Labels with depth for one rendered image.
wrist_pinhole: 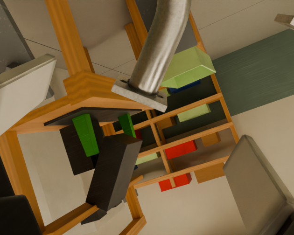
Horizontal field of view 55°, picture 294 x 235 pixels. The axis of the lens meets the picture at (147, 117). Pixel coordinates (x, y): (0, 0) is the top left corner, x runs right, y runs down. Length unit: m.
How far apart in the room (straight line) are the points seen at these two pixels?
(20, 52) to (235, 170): 0.27
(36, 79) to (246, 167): 0.13
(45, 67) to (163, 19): 0.13
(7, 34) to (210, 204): 6.25
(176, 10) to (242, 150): 0.13
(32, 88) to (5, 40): 0.20
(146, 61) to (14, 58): 0.16
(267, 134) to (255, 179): 6.03
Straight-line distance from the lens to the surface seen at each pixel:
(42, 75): 0.17
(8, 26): 0.36
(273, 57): 6.29
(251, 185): 0.17
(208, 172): 5.76
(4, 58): 0.37
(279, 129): 6.21
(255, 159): 0.17
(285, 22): 0.30
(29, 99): 0.17
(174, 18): 0.26
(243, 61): 6.24
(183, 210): 6.61
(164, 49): 0.26
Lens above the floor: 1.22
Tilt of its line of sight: 5 degrees down
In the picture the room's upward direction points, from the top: 161 degrees clockwise
